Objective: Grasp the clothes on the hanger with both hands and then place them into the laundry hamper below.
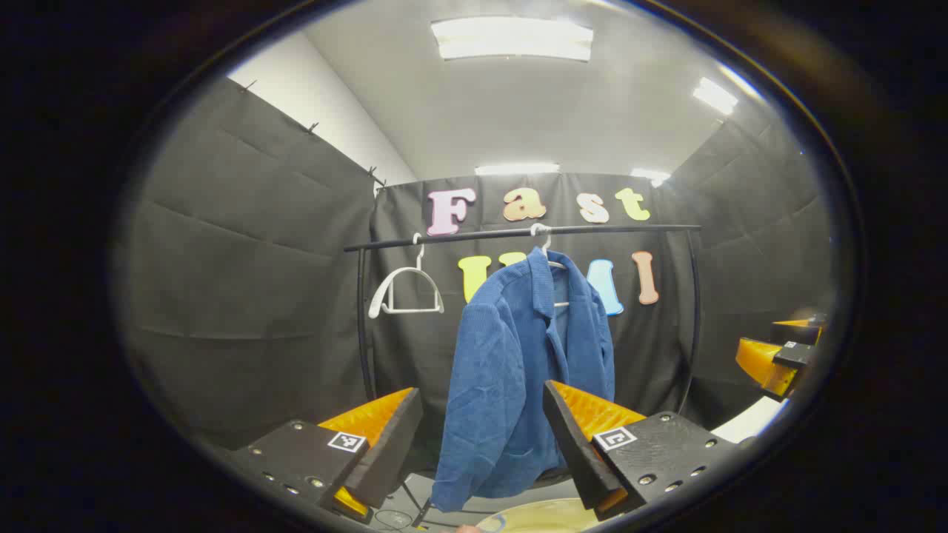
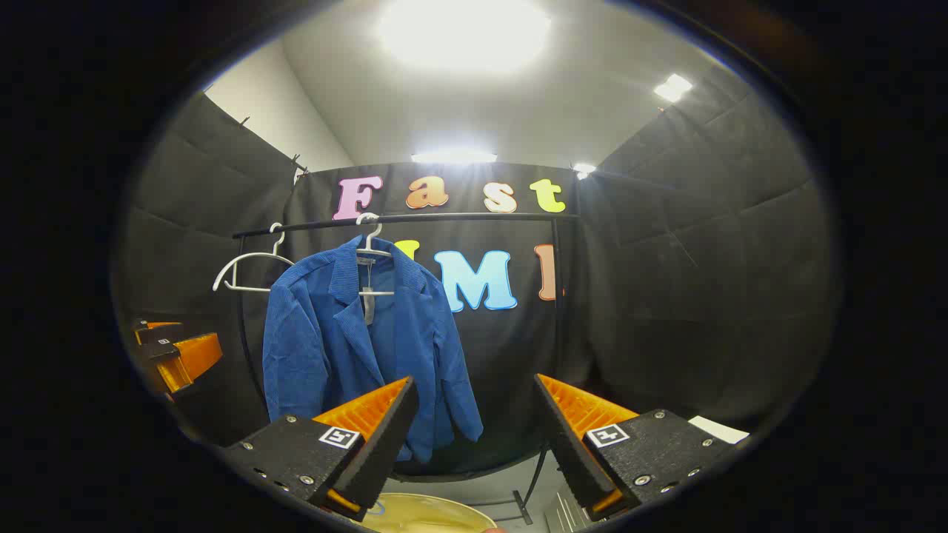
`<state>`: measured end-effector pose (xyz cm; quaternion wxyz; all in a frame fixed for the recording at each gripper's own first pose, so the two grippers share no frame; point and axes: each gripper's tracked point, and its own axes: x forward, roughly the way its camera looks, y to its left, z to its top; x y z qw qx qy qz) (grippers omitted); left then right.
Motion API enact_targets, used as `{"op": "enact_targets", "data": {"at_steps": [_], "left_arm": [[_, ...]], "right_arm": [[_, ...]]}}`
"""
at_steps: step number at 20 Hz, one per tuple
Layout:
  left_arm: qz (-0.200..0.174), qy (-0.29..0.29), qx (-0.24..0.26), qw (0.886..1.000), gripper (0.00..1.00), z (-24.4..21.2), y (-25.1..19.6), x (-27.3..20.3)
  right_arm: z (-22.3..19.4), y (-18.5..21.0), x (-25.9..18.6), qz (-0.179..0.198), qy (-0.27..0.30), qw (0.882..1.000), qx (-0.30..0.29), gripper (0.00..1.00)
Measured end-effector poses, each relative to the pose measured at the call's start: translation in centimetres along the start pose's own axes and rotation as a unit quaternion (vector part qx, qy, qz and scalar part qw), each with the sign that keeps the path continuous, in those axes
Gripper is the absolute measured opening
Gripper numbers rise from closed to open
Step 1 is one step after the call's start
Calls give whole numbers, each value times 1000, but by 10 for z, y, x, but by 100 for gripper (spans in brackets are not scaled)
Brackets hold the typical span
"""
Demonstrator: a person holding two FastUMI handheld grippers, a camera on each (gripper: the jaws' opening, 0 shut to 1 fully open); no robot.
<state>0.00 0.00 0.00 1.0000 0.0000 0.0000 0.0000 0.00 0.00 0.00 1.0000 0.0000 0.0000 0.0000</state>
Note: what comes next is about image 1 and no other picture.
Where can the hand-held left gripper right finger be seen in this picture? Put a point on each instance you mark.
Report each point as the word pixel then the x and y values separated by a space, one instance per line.
pixel 574 451

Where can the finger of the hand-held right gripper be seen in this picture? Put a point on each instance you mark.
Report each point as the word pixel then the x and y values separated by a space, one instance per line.
pixel 803 329
pixel 759 366

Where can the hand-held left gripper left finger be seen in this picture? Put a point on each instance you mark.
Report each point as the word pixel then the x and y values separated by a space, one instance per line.
pixel 392 451

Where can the beige laundry hamper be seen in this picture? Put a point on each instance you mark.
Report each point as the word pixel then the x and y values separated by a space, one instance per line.
pixel 541 516

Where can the white clothes hanger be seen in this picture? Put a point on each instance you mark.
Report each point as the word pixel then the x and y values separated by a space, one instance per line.
pixel 546 248
pixel 381 295

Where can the black clothes rack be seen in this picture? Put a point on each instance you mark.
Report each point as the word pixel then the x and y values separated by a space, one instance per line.
pixel 489 235

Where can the white flat panel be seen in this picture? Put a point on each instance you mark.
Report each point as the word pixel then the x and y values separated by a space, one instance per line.
pixel 748 422

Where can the large ceiling light panel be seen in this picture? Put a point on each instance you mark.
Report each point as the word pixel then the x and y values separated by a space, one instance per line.
pixel 511 38

